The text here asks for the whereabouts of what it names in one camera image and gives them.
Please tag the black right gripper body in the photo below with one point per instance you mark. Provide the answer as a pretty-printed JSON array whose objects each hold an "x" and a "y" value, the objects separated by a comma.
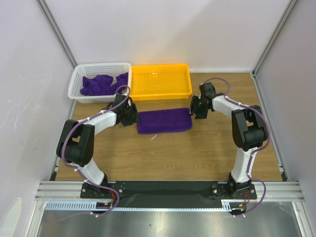
[{"x": 195, "y": 108}]

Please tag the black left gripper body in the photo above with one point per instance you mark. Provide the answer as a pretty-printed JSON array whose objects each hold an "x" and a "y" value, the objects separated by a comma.
[{"x": 131, "y": 116}]

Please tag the purple towel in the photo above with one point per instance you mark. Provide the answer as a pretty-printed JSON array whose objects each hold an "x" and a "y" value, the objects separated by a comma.
[
  {"x": 164, "y": 121},
  {"x": 103, "y": 85}
]

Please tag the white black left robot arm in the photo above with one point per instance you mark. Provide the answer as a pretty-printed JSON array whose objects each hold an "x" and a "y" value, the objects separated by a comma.
[{"x": 76, "y": 144}]

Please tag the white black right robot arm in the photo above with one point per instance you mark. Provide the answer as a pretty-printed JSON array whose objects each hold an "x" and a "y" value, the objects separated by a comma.
[{"x": 249, "y": 131}]

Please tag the yellow plastic tray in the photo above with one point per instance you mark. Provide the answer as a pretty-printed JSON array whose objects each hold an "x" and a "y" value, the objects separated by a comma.
[{"x": 160, "y": 82}]

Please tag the purple towel in basket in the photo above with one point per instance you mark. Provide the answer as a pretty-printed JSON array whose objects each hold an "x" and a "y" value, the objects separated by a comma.
[{"x": 103, "y": 85}]

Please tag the white perforated plastic basket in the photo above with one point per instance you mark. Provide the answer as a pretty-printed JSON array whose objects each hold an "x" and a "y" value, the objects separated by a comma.
[{"x": 92, "y": 70}]

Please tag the white slotted cable duct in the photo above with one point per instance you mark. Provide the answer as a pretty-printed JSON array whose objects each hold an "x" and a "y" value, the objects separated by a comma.
[{"x": 94, "y": 206}]

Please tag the aluminium frame rail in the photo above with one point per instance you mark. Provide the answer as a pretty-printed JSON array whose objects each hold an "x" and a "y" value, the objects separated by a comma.
[{"x": 275, "y": 190}]

